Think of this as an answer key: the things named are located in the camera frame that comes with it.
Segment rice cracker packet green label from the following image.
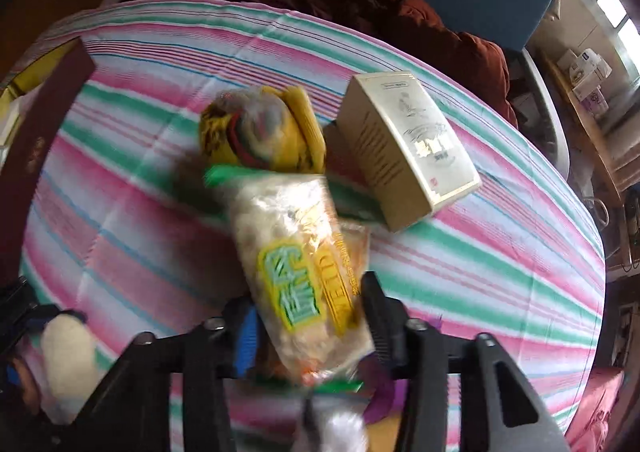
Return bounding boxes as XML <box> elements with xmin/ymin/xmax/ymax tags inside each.
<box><xmin>205</xmin><ymin>165</ymin><xmax>376</xmax><ymax>385</ymax></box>

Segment dark red box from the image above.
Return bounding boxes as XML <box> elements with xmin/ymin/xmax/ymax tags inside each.
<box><xmin>0</xmin><ymin>51</ymin><xmax>97</xmax><ymax>278</ymax></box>

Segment plain purple packet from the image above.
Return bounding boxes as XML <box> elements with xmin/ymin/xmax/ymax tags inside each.
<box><xmin>357</xmin><ymin>357</ymin><xmax>401</xmax><ymax>425</ymax></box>

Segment purple white box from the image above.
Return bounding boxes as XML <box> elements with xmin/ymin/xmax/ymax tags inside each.
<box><xmin>575</xmin><ymin>82</ymin><xmax>611</xmax><ymax>120</ymax></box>

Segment rust brown quilted jacket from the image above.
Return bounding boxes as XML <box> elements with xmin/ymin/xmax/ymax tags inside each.
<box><xmin>185</xmin><ymin>0</ymin><xmax>518</xmax><ymax>128</ymax></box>

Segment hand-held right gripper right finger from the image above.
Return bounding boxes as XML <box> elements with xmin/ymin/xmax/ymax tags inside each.
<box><xmin>360</xmin><ymin>271</ymin><xmax>571</xmax><ymax>452</ymax></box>

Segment pink cloth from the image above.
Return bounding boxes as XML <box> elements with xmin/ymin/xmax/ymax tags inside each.
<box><xmin>567</xmin><ymin>366</ymin><xmax>628</xmax><ymax>452</ymax></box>

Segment cream cardboard box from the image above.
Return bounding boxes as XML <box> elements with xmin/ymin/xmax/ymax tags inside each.
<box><xmin>336</xmin><ymin>71</ymin><xmax>482</xmax><ymax>233</ymax></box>

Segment clear cracker packet green ends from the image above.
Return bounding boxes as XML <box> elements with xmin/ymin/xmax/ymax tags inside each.
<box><xmin>325</xmin><ymin>177</ymin><xmax>388</xmax><ymax>293</ymax></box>

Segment wooden side table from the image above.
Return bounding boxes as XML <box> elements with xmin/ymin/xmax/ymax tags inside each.
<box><xmin>542</xmin><ymin>52</ymin><xmax>631</xmax><ymax>203</ymax></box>

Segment yellow snack packet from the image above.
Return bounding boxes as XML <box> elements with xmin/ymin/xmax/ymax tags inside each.
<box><xmin>199</xmin><ymin>86</ymin><xmax>328</xmax><ymax>175</ymax></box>

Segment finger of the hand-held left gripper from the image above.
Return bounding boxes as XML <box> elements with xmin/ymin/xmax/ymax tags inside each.
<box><xmin>0</xmin><ymin>361</ymin><xmax>27</xmax><ymax>399</ymax></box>
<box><xmin>0</xmin><ymin>276</ymin><xmax>88</xmax><ymax>335</ymax></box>

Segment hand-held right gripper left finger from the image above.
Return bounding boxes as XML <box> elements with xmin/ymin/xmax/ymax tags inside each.
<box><xmin>65</xmin><ymin>299</ymin><xmax>261</xmax><ymax>452</ymax></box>

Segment white plastic bag bundle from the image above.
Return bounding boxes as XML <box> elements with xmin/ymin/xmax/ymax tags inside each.
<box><xmin>300</xmin><ymin>402</ymin><xmax>371</xmax><ymax>452</ymax></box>
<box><xmin>40</xmin><ymin>312</ymin><xmax>101</xmax><ymax>425</ymax></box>

